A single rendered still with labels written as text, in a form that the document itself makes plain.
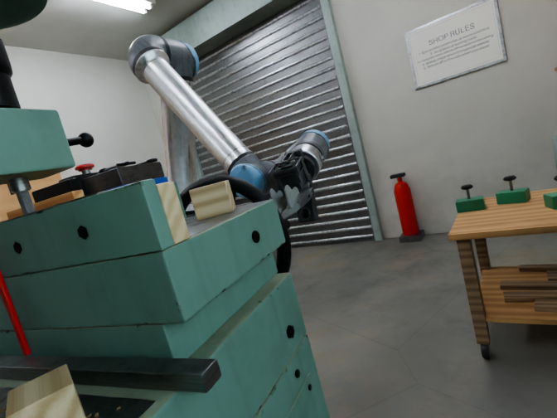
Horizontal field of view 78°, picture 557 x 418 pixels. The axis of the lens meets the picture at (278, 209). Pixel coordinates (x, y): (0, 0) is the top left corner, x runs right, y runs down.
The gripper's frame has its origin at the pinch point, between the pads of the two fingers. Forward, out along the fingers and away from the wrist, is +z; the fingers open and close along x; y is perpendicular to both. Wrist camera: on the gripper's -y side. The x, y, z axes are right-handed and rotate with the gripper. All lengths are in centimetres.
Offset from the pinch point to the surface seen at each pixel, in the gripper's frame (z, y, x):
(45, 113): 26.9, 34.3, -7.6
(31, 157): 31.4, 30.8, -7.6
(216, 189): 24.2, 19.1, 6.6
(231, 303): 33.9, 10.0, 8.7
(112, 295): 40.8, 18.5, 4.1
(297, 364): 31.6, -3.2, 10.7
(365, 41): -281, 0, -7
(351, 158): -251, -91, -43
